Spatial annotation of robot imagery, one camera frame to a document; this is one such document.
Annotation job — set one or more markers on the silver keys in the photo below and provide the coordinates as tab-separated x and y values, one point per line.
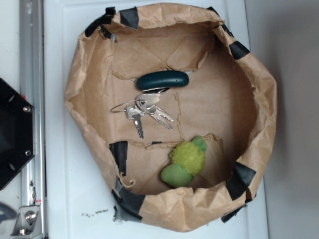
144	104

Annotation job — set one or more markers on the brown paper bag bin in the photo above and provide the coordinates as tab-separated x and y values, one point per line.
231	101

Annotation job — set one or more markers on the dark teal oblong object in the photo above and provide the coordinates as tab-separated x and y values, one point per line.
162	79

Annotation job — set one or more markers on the green plush toy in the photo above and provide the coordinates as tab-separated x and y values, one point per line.
187	161

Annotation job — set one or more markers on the black hexagonal base plate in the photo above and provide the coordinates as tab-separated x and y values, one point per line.
16	133

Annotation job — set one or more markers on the aluminium extrusion rail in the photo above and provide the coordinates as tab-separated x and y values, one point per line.
33	176

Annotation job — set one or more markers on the silver corner bracket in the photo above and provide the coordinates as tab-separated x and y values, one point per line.
28	223

